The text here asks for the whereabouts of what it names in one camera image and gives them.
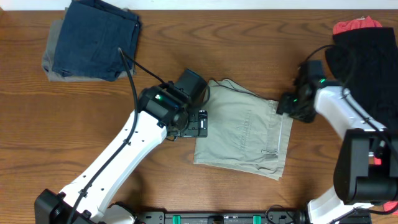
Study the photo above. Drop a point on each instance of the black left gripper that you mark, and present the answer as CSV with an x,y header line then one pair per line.
x,y
197,124

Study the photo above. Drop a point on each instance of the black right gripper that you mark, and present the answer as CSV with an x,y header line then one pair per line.
x,y
286,103

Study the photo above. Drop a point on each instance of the khaki shorts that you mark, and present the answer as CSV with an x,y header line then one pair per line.
x,y
245,133

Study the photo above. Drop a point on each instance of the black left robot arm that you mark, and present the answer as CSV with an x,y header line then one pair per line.
x,y
164,111

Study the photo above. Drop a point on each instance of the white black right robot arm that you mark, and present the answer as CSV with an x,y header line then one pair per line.
x,y
366,170

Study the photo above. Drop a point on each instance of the black garment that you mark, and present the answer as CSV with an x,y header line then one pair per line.
x,y
373,71

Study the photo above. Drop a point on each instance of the folded navy blue shorts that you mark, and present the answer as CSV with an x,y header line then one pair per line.
x,y
93,40

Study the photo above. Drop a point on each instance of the folded grey shorts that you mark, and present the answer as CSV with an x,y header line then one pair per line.
x,y
51,49

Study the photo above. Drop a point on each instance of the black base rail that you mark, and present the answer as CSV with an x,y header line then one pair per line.
x,y
271,216

